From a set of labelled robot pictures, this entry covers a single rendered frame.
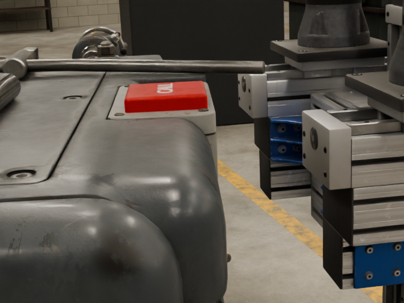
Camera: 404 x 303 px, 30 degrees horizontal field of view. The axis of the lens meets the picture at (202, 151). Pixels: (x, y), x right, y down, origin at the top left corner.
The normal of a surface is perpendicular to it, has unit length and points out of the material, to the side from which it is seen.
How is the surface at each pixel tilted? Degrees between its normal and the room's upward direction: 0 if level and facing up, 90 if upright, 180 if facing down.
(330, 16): 72
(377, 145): 90
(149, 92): 0
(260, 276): 0
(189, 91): 0
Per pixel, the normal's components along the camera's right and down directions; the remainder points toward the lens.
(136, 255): 0.47, -0.53
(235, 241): -0.04, -0.96
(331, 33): -0.24, -0.04
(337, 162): 0.16, 0.25
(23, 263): 0.02, -0.08
